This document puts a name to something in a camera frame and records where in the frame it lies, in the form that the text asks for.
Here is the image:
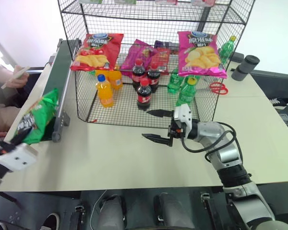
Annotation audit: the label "white smartphone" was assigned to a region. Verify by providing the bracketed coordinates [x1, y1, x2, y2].
[0, 66, 31, 90]

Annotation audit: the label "person bare hand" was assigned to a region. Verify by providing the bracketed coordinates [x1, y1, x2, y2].
[5, 69, 30, 90]

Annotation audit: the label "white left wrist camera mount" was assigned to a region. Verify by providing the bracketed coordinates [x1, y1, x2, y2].
[0, 143, 38, 172]

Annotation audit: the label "black wire mesh rack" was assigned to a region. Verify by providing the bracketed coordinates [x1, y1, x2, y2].
[57, 0, 256, 127]

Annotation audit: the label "dark grey rounded shape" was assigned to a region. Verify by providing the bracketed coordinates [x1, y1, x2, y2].
[154, 192, 195, 230]
[96, 194, 126, 230]

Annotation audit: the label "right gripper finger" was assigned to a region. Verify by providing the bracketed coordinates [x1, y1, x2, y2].
[146, 109, 175, 118]
[141, 133, 174, 148]

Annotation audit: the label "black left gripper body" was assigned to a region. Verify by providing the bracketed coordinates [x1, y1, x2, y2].
[0, 138, 14, 157]

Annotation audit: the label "pink potato chip bag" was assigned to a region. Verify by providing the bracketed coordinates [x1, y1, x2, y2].
[177, 31, 228, 79]

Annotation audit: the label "small red snack bag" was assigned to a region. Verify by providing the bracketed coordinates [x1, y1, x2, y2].
[149, 47, 171, 76]

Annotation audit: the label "green conveyor belt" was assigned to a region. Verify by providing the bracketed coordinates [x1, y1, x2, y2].
[4, 38, 84, 143]

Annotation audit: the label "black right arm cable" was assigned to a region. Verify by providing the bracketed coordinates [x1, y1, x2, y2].
[180, 121, 244, 154]

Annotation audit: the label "white cable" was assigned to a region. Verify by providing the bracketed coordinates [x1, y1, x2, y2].
[90, 191, 108, 230]

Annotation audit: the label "red potato chip bag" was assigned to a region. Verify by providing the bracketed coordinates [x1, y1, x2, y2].
[70, 33, 124, 72]

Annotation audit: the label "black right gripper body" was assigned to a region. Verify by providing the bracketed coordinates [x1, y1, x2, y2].
[168, 116, 185, 140]

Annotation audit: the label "orange soda bottle blue cap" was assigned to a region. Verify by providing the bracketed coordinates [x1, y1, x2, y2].
[96, 74, 115, 109]

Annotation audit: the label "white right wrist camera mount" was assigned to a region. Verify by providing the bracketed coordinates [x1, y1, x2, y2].
[173, 103, 194, 139]

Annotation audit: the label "cola bottle red cap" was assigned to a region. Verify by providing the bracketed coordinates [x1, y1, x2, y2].
[147, 62, 161, 94]
[132, 59, 146, 92]
[136, 78, 153, 112]

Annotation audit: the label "green soda bottle yellow cap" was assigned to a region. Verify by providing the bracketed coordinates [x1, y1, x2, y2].
[176, 77, 198, 108]
[218, 35, 238, 66]

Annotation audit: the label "grey black cylinder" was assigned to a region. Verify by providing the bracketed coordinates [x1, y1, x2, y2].
[230, 55, 261, 81]

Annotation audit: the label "person in beige clothes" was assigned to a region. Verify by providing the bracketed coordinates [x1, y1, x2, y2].
[0, 57, 31, 135]

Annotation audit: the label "pink packet on rack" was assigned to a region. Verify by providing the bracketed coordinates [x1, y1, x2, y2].
[155, 0, 179, 6]

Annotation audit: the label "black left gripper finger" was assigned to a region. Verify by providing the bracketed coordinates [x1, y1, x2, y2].
[9, 130, 30, 147]

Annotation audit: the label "red scissors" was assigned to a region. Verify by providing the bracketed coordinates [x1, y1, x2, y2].
[209, 81, 229, 95]

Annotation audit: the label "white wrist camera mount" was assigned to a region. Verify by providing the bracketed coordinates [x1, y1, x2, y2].
[173, 103, 194, 139]
[0, 143, 38, 172]

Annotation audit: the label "dark purple snack bag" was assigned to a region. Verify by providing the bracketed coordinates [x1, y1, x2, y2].
[155, 40, 180, 49]

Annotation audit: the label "black sneaker white stripes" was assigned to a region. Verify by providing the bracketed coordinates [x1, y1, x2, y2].
[270, 97, 288, 110]

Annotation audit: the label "green potato chip bag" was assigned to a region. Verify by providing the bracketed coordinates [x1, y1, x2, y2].
[10, 88, 60, 145]

